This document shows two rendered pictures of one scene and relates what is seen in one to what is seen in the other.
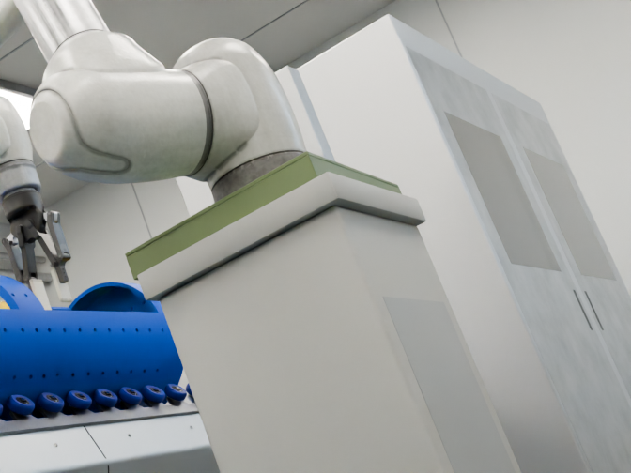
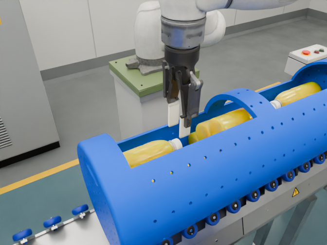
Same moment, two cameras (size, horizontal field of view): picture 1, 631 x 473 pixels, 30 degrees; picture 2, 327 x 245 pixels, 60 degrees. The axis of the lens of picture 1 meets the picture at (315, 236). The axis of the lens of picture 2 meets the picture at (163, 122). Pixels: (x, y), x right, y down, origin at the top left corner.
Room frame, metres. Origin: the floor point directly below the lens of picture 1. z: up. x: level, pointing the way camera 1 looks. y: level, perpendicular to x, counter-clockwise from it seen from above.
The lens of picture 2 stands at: (2.62, 0.81, 1.63)
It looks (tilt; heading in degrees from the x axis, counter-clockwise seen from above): 37 degrees down; 216
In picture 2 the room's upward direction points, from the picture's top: straight up
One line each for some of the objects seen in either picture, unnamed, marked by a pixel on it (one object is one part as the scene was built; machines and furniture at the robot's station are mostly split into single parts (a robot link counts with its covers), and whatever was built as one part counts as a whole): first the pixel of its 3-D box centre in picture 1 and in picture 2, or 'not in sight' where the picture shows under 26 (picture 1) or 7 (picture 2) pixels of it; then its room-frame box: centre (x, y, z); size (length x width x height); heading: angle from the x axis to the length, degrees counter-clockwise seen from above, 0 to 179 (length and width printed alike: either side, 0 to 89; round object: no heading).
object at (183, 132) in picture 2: (40, 296); (185, 125); (2.14, 0.53, 1.20); 0.03 x 0.01 x 0.07; 156
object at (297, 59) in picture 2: not in sight; (309, 61); (1.22, 0.64, 1.05); 0.20 x 0.10 x 0.10; 156
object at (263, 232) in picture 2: not in sight; (268, 215); (1.55, 0.73, 0.31); 0.06 x 0.06 x 0.63; 66
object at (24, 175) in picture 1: (16, 184); (182, 29); (2.13, 0.50, 1.43); 0.09 x 0.09 x 0.06
